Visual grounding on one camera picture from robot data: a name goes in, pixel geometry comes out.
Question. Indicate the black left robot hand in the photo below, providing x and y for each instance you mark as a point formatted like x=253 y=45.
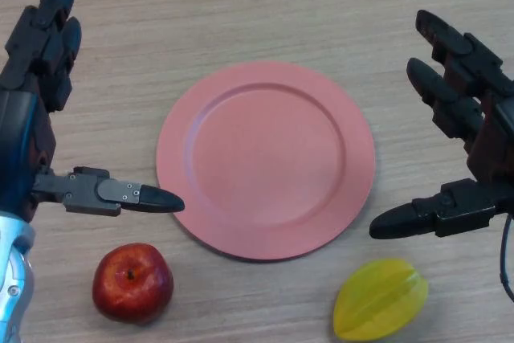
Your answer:
x=20 y=130

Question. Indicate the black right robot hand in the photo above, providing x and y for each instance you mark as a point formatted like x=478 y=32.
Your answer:
x=492 y=150

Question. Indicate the yellow starfruit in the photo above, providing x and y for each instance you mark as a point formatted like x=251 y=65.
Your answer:
x=377 y=303

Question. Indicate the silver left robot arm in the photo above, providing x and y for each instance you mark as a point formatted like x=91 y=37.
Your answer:
x=14 y=278

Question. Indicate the pink round plate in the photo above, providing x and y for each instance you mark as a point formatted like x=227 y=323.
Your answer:
x=265 y=158

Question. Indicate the red apple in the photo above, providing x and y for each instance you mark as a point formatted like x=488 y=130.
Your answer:
x=132 y=284

